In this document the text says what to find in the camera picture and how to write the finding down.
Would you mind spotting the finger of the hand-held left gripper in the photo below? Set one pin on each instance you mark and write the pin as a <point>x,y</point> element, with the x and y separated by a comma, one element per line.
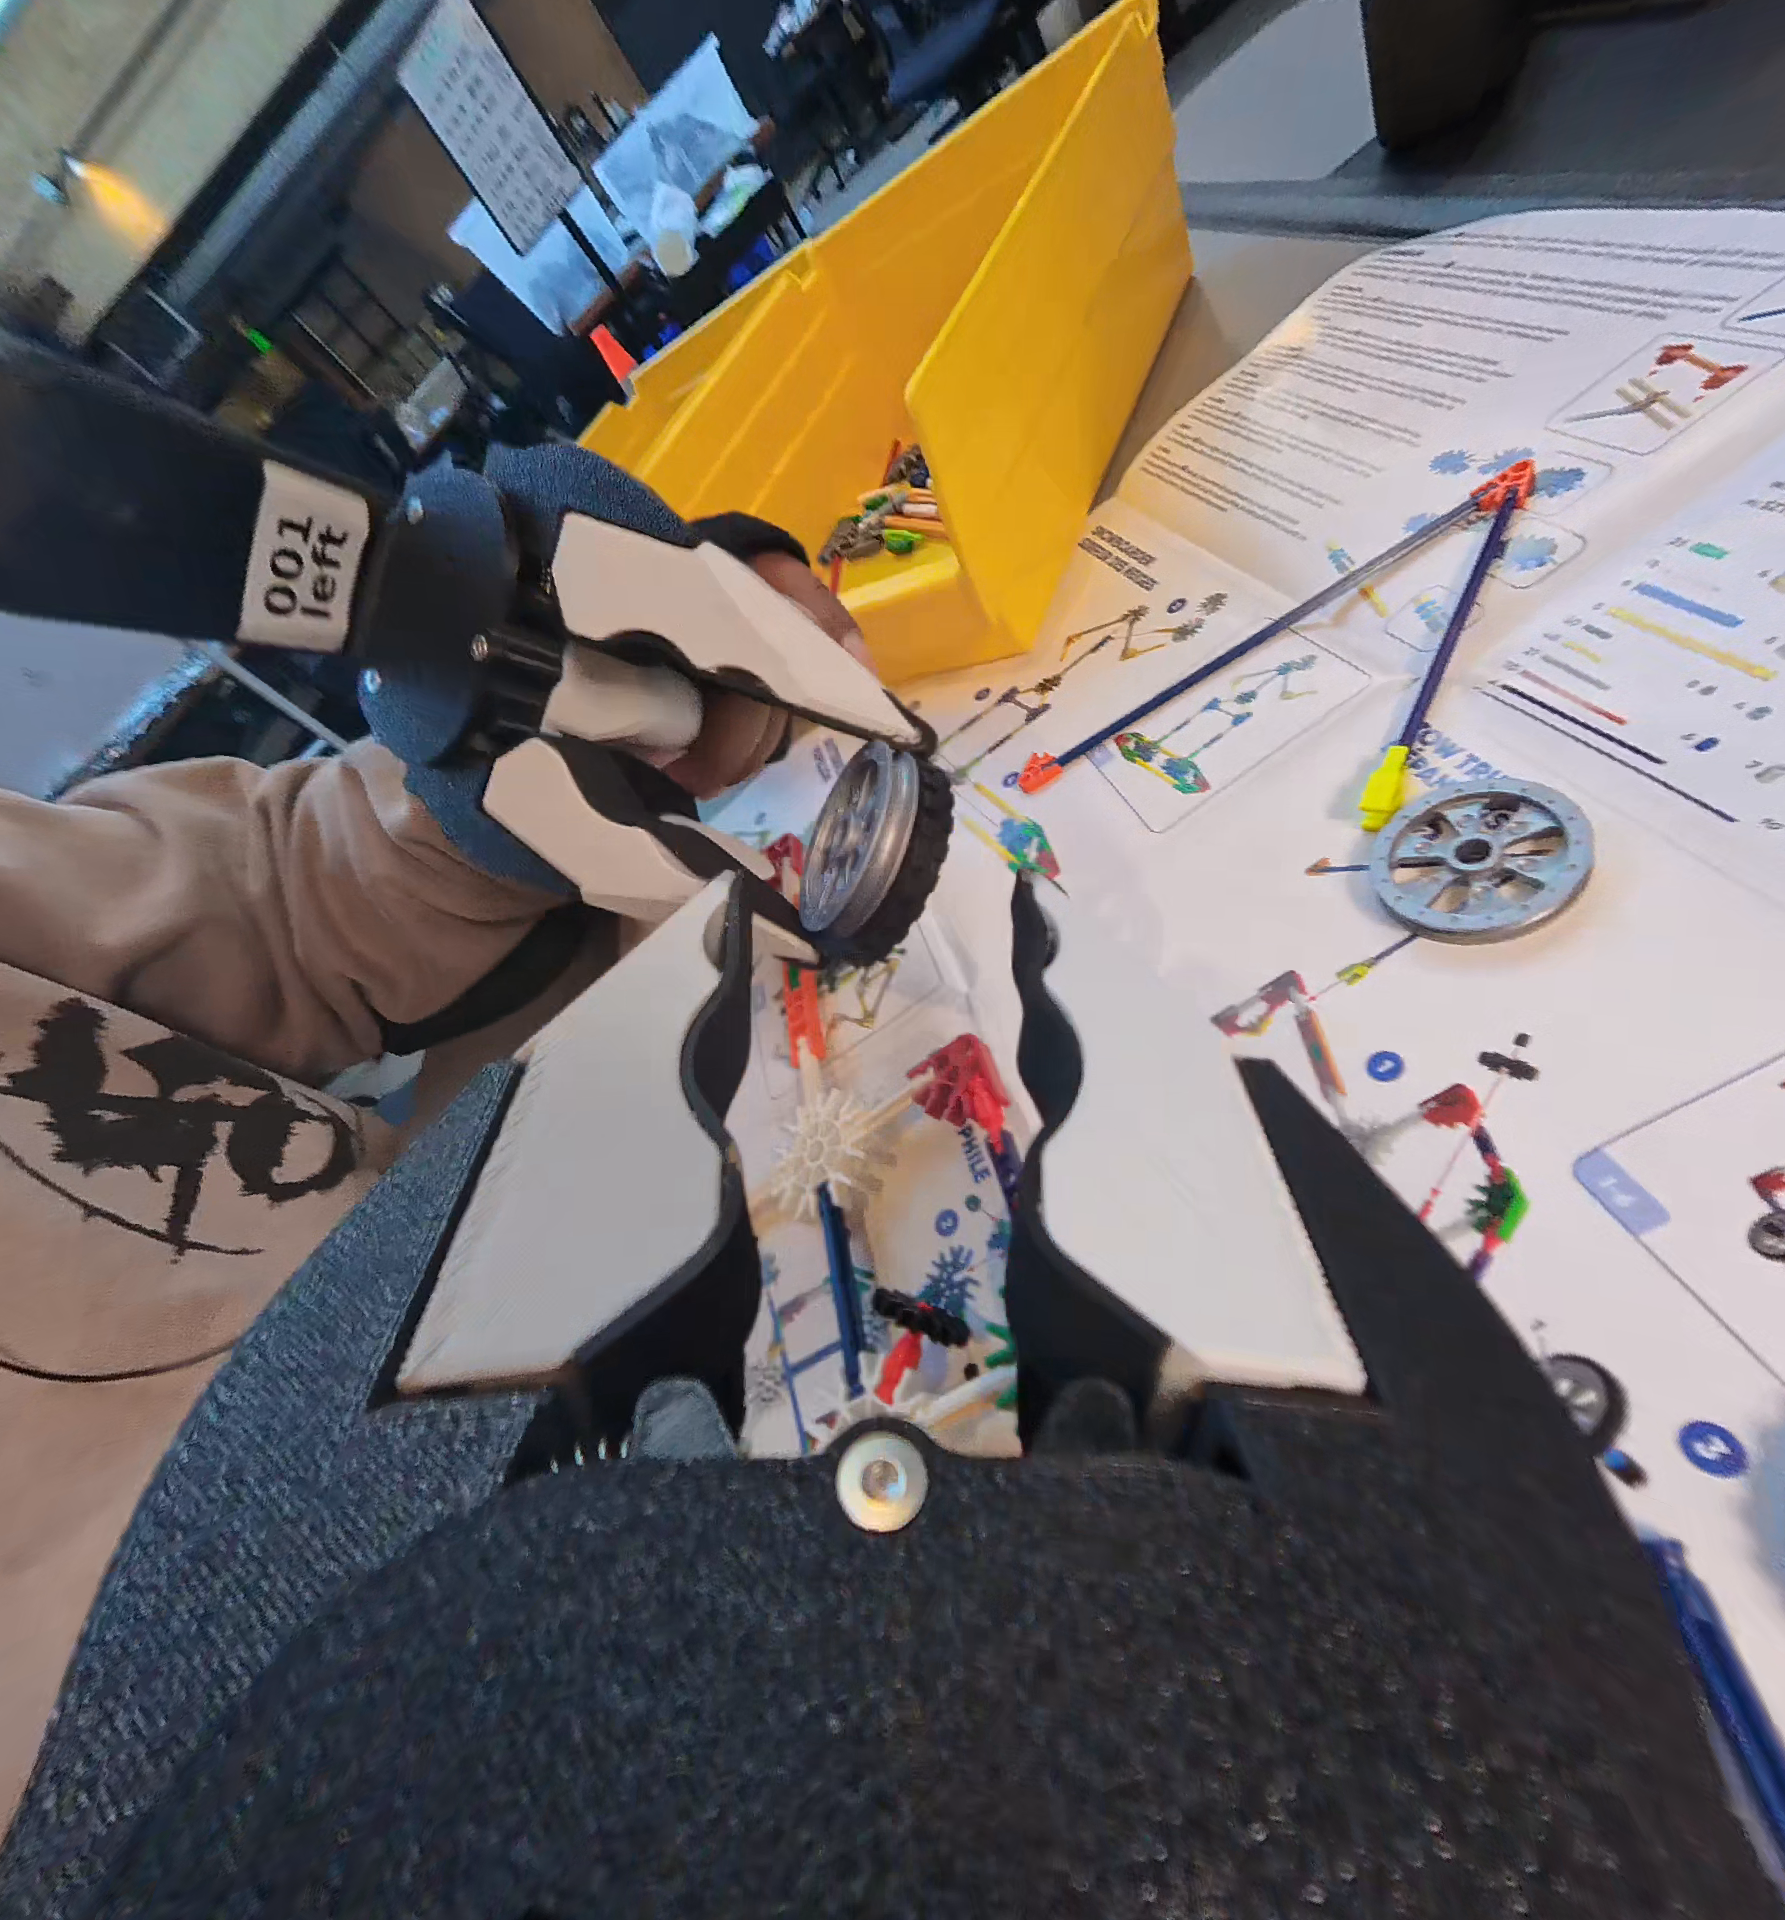
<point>608,812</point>
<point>685,599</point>

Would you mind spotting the black power adapter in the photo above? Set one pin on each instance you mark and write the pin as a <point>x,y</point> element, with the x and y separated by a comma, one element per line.
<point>1432,65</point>

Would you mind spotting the colourful rod and connector model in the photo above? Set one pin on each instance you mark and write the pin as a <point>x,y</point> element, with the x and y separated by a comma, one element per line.
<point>833,1140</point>

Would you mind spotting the person's left forearm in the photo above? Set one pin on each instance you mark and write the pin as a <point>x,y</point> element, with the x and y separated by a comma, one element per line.
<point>174,900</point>

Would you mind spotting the parts list instruction sheet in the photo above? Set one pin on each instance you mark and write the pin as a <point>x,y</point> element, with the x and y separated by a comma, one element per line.
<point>1733,572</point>

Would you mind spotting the yellow plastic parts bin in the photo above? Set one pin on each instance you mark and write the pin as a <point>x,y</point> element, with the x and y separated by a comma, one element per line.
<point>982,331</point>

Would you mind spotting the pile of colourful construction pieces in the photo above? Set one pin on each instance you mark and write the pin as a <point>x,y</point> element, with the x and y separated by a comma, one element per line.
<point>889,515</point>

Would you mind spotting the person's left hand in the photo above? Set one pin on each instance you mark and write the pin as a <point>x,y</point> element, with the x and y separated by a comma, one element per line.
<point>745,752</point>

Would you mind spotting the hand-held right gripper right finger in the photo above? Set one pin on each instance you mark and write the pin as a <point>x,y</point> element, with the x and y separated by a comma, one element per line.
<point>1195,1229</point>

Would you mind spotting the person in beige hoodie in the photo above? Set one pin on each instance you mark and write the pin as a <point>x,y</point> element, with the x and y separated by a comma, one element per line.
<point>54,1443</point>

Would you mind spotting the thick blue plastic rod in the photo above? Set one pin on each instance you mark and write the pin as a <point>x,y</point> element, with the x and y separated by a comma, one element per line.
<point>1749,1728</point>

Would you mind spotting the blue rods with small connectors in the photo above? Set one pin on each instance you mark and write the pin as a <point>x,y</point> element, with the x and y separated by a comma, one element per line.
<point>1386,789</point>

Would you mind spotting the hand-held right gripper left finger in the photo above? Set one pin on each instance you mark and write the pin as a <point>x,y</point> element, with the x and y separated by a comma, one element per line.
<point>580,1229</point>

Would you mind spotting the large fold-out instruction sheet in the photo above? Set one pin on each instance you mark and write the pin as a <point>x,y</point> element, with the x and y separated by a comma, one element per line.
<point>1614,991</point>

